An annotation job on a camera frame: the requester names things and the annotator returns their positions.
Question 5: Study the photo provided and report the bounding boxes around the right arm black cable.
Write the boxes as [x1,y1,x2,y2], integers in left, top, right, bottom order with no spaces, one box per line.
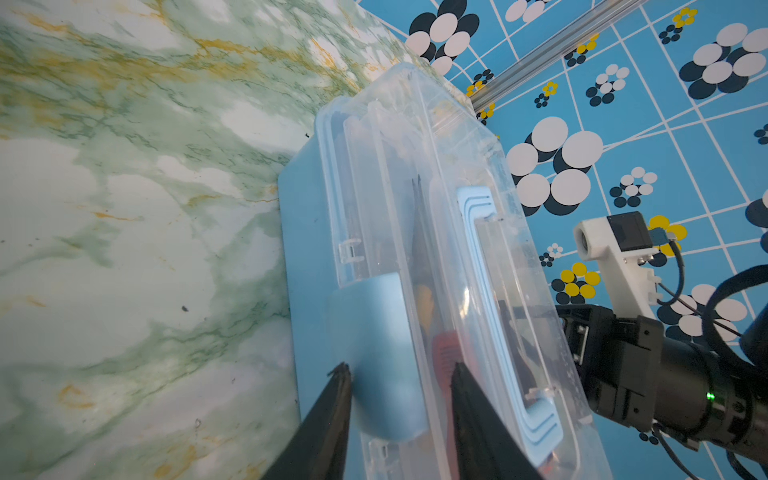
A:
[650,239,768,480]

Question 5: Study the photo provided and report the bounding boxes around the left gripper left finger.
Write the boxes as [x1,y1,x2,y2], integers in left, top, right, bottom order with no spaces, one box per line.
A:
[262,362,352,480]

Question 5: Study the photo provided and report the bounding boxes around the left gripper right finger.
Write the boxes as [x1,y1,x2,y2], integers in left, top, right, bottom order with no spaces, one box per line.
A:
[451,362,541,480]

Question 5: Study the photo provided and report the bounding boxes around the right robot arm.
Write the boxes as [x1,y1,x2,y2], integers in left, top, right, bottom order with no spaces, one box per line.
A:
[557,265,767,464]

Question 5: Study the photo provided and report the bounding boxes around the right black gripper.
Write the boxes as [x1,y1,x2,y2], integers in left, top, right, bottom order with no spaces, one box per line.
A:
[557,304,714,435]

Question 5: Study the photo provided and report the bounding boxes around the yellow-handled pliers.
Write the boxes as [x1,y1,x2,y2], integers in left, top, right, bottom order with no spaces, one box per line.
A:
[412,177,434,336]

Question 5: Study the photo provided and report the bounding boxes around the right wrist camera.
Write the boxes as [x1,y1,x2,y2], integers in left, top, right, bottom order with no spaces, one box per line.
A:
[574,212,660,318]

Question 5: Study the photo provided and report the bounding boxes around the small orange screwdriver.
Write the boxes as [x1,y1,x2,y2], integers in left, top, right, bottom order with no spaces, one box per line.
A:
[432,331,479,479]

